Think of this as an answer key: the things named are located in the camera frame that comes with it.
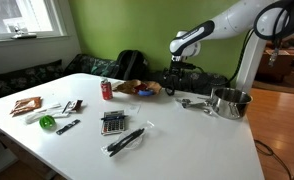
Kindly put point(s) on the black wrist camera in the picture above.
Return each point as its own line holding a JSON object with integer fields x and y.
{"x": 187, "y": 66}

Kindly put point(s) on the long white sachet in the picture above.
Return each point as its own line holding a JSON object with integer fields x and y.
{"x": 49, "y": 107}

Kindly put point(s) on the clear plastic sheet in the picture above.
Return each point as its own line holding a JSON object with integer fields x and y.
{"x": 133, "y": 108}

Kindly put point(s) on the red soda can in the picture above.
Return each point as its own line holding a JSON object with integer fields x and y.
{"x": 106, "y": 90}

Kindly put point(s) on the clear plastic bag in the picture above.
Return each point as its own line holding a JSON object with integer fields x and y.
{"x": 133, "y": 140}

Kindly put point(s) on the green plastic ball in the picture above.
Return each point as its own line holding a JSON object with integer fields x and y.
{"x": 47, "y": 122}

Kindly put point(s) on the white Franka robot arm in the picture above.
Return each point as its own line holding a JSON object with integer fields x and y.
{"x": 233, "y": 20}

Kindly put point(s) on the dark floral cushion under window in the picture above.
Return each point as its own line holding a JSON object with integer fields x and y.
{"x": 23, "y": 80}

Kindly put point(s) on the black flat strip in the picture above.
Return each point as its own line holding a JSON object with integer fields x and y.
{"x": 68, "y": 127}

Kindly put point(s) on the grey desk calculator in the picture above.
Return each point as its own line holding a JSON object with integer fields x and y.
{"x": 113, "y": 124}

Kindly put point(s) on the small red cup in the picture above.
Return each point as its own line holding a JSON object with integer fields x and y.
{"x": 141, "y": 87}

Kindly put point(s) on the tan paper packet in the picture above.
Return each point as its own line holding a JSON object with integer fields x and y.
{"x": 117, "y": 85}

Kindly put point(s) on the white window frame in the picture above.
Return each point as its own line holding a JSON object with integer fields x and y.
{"x": 58, "y": 20}

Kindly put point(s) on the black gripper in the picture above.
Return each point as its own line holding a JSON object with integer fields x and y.
{"x": 174, "y": 73}

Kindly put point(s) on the blue pen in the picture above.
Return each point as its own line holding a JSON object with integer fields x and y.
{"x": 113, "y": 117}

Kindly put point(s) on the metal can opener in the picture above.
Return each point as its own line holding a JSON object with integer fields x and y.
{"x": 190, "y": 103}

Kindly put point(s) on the tan bread roll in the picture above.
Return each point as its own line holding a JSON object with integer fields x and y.
{"x": 124, "y": 87}

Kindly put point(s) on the stainless steel saucepan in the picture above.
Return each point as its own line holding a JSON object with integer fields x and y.
{"x": 232, "y": 103}

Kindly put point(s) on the black pen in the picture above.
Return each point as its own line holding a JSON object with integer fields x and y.
{"x": 125, "y": 139}
{"x": 127, "y": 145}

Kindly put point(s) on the brown snack packet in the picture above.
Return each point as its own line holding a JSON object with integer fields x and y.
{"x": 26, "y": 105}

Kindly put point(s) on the brown wooden cabinet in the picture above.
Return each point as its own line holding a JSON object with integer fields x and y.
{"x": 280, "y": 65}

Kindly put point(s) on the white windowsill object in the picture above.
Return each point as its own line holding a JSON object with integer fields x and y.
{"x": 23, "y": 34}

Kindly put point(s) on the green patterned floral cushion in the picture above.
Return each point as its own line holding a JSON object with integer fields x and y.
{"x": 90, "y": 66}

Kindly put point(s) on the black backpack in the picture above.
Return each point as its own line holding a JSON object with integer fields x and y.
{"x": 131, "y": 65}

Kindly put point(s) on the wide white sachet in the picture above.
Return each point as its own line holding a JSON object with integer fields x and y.
{"x": 43, "y": 116}

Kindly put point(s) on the blue plastic item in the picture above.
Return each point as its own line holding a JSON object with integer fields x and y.
{"x": 145, "y": 93}

